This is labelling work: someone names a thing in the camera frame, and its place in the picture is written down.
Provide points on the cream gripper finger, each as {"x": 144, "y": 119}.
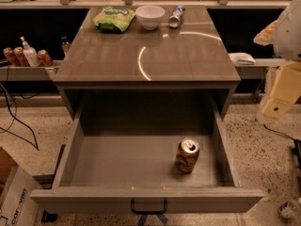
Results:
{"x": 266, "y": 36}
{"x": 286, "y": 90}

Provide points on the orange soda can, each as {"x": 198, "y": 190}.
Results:
{"x": 187, "y": 155}

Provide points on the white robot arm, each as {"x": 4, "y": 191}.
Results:
{"x": 285, "y": 36}

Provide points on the grey cabinet counter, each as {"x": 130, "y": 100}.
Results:
{"x": 190, "y": 57}

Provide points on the blue silver can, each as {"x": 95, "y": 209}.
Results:
{"x": 176, "y": 17}

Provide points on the open grey top drawer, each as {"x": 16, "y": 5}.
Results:
{"x": 123, "y": 147}

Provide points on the red can right of bottle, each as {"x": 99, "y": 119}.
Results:
{"x": 45, "y": 58}

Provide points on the red can far left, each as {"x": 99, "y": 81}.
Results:
{"x": 10, "y": 56}

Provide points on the white folded cloth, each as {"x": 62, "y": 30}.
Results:
{"x": 242, "y": 59}

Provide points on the grey side shelf right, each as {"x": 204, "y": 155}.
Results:
{"x": 258, "y": 70}

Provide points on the grey side shelf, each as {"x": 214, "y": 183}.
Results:
{"x": 258, "y": 70}
{"x": 41, "y": 73}

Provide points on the white bowl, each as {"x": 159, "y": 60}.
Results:
{"x": 150, "y": 16}

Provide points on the crumpled clear plastic cup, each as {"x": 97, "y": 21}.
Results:
{"x": 290, "y": 208}

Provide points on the green chip bag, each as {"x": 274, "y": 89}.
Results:
{"x": 114, "y": 19}

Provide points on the small dark glass bottle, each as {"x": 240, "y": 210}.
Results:
{"x": 65, "y": 45}

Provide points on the white soap pump bottle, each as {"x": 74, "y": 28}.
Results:
{"x": 30, "y": 54}

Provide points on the grey side shelf left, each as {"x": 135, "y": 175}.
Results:
{"x": 41, "y": 73}

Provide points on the small black floor object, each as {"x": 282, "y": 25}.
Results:
{"x": 48, "y": 217}

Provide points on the cardboard box with print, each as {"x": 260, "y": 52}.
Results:
{"x": 16, "y": 206}

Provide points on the black drawer handle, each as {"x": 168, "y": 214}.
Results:
{"x": 148, "y": 208}

